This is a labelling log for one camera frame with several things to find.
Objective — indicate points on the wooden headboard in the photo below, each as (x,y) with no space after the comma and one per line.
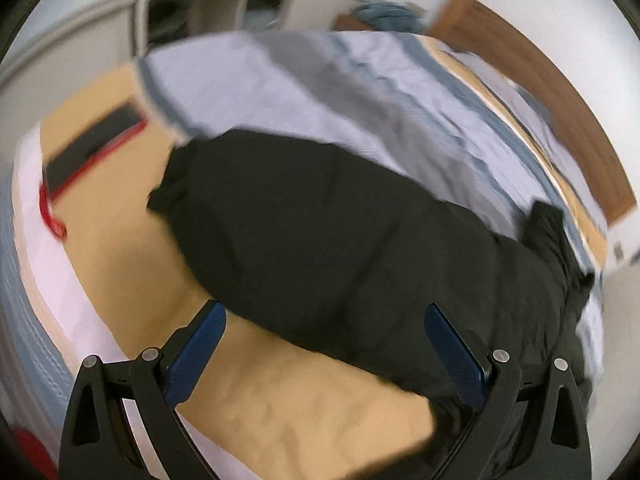
(550,85)

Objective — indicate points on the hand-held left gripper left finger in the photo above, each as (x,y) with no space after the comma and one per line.
(197,346)

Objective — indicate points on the white open shelf cabinet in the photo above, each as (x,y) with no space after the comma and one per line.
(215,10)

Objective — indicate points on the striped duvet cover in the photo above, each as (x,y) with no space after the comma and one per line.
(300,95)

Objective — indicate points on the blue knitted blanket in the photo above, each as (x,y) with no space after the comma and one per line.
(390,15)

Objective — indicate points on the wooden nightstand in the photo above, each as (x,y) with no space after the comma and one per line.
(345,22)

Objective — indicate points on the flat black red case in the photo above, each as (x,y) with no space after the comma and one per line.
(90,146)

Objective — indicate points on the black puffer jacket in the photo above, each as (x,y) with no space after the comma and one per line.
(325,220)

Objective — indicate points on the wall socket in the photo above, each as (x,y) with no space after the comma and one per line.
(619,251)

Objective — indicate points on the red object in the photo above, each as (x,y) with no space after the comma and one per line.
(20,451)

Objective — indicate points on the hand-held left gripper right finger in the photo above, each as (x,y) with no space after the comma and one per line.
(457,356)

